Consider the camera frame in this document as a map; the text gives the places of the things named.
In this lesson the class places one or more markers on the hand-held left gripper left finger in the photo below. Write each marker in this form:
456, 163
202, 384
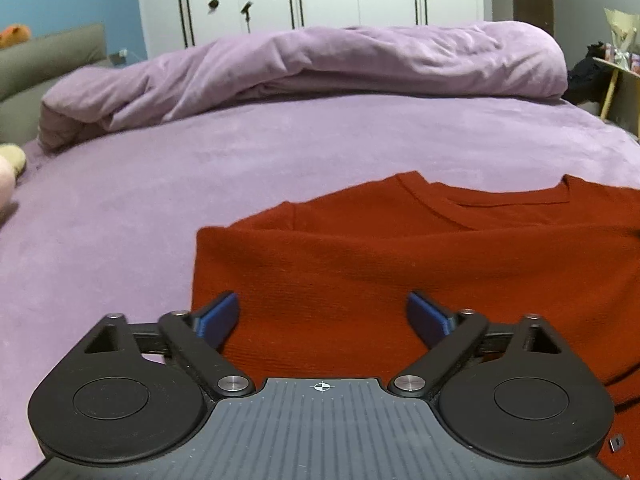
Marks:
220, 316

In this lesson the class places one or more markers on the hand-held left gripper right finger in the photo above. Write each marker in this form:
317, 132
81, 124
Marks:
425, 317

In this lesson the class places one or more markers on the red knit sweater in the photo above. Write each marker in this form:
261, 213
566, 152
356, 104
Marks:
350, 260

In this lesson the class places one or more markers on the black clothes pile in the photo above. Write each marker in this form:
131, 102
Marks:
587, 77

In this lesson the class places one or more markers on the purple bed sheet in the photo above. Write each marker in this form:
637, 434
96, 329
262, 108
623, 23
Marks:
150, 210

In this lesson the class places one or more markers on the pale plush toy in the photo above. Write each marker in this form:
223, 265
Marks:
10, 160

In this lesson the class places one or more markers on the purple folded duvet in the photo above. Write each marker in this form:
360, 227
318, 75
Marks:
350, 60

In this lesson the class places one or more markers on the yellow side table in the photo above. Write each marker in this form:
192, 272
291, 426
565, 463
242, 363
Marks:
627, 90

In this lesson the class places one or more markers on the grey-green padded headboard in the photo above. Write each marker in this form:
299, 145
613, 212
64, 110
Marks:
40, 67

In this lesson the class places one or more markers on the cream paper-wrapped bouquet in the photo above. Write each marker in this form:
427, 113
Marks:
620, 30

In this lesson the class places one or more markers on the orange plush toy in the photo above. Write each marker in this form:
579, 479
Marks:
14, 35

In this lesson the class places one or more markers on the white wall charger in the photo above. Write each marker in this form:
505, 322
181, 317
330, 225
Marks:
119, 56

